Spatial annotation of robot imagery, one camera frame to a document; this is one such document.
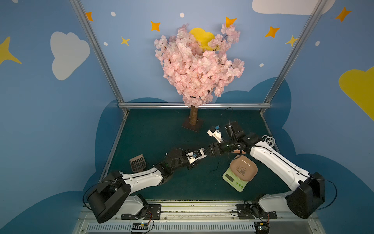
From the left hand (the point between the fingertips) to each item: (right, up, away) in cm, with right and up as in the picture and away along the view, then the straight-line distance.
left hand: (200, 150), depth 80 cm
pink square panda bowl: (+27, -12, +7) cm, 30 cm away
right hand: (+4, 0, -4) cm, 5 cm away
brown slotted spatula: (-39, -11, +12) cm, 42 cm away
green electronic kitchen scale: (+22, -20, +2) cm, 30 cm away
